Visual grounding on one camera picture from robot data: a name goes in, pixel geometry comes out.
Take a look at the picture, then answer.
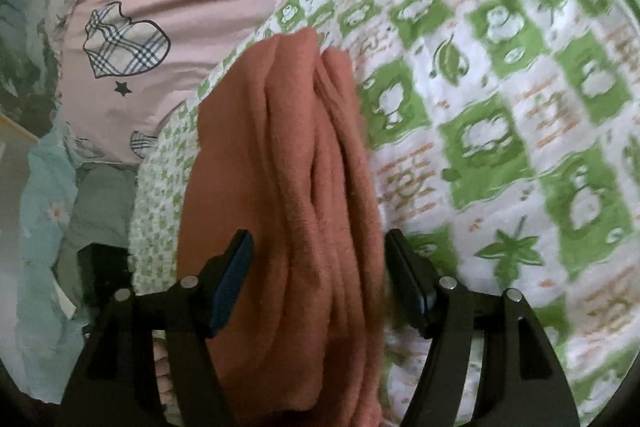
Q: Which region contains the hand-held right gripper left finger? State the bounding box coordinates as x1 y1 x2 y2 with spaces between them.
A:
60 229 256 427

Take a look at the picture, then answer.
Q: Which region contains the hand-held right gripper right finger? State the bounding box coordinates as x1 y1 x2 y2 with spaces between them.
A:
385 228 581 427

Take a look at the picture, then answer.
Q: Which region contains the rust brown knit sweater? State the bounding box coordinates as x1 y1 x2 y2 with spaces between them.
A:
175 27 388 427

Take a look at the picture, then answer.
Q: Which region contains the black object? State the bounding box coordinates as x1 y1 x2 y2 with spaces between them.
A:
75 243 133 308

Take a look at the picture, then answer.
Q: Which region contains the grey-green cloth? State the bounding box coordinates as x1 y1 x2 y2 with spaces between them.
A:
65 164 141 258

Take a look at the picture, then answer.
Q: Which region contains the green checkered cartoon blanket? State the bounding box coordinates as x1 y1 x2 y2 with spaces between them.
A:
127 0 640 427

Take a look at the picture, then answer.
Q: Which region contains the light blue floral quilt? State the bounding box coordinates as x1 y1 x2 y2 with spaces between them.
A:
15 127 91 403

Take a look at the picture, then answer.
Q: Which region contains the wooden board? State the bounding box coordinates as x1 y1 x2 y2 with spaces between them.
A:
0 112 41 145

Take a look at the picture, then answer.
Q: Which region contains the pink heart print quilt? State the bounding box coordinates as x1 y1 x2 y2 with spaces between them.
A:
60 0 401 168

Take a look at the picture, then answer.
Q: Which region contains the dark green floral fabric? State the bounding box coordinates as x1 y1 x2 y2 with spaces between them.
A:
0 0 66 132

